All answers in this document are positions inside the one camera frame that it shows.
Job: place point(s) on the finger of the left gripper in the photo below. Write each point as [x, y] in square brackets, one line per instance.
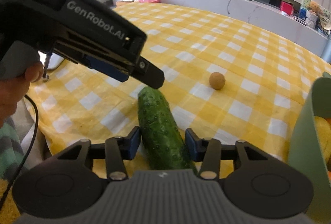
[148, 74]
[107, 69]

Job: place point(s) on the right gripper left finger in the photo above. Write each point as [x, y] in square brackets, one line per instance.
[118, 149]

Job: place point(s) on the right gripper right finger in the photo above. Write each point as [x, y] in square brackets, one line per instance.
[207, 151]

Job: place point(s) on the green cucumber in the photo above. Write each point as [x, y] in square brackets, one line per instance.
[163, 143]

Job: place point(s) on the brown longan fruit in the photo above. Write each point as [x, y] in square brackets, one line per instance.
[217, 80]

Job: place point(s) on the round green pear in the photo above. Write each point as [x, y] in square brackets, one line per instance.
[324, 135]

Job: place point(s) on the person's left hand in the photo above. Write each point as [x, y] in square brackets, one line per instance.
[13, 90]

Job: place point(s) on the yellow checkered tablecloth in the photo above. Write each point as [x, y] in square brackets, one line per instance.
[267, 79]

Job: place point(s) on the green colander bowl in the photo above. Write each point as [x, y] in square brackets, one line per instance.
[305, 151]

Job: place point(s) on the white tv console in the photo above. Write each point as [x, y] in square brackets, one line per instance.
[262, 16]

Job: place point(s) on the blue-grey pedal bin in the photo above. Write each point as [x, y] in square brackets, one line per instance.
[326, 54]

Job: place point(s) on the red box on console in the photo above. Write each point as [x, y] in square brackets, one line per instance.
[286, 8]

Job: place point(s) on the teddy bear toy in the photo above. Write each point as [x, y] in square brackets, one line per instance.
[312, 12]

